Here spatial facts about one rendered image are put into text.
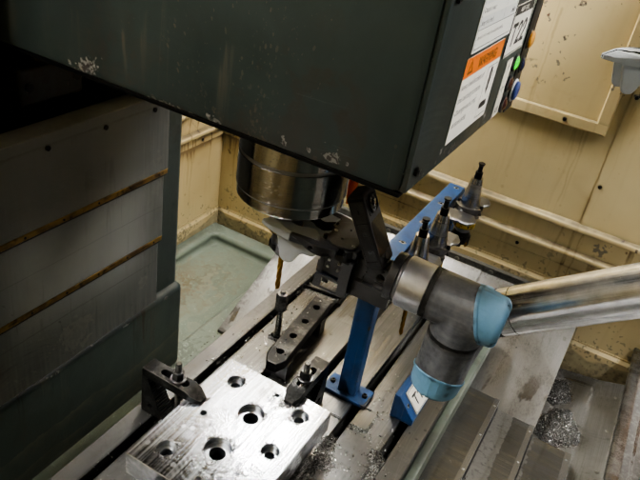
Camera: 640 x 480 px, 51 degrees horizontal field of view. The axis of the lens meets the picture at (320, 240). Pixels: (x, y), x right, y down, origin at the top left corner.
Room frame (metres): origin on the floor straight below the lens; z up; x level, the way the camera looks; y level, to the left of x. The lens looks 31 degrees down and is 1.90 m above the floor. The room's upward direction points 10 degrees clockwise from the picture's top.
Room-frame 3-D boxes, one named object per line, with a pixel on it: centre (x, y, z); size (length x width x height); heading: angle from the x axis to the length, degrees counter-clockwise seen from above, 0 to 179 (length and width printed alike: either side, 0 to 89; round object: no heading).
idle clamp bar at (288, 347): (1.15, 0.01, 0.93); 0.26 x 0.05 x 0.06; 161
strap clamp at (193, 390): (0.89, 0.22, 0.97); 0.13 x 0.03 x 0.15; 66
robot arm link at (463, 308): (0.75, -0.21, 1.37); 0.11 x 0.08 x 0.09; 68
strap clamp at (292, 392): (0.95, -0.02, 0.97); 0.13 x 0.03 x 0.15; 156
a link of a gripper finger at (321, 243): (0.80, 0.00, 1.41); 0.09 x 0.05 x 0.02; 82
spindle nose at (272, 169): (0.85, 0.05, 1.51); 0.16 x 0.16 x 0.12
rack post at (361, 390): (1.04, -0.11, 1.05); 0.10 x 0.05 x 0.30; 66
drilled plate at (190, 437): (0.81, 0.09, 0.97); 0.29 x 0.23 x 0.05; 156
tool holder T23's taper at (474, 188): (1.37, -0.32, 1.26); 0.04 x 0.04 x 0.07
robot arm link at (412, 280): (0.78, -0.14, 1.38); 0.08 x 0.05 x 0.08; 158
